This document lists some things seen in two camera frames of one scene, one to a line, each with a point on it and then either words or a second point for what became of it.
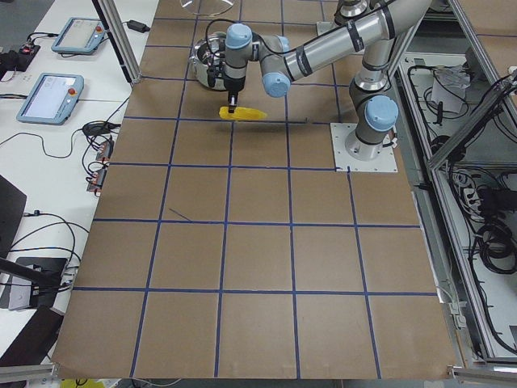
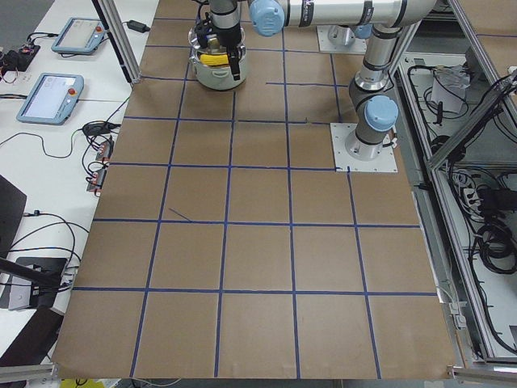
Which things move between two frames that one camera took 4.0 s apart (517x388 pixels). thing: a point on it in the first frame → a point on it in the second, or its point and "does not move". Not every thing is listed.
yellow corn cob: (241, 113) → (214, 59)
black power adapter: (139, 27) does not move
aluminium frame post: (118, 29) does not move
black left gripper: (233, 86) → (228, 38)
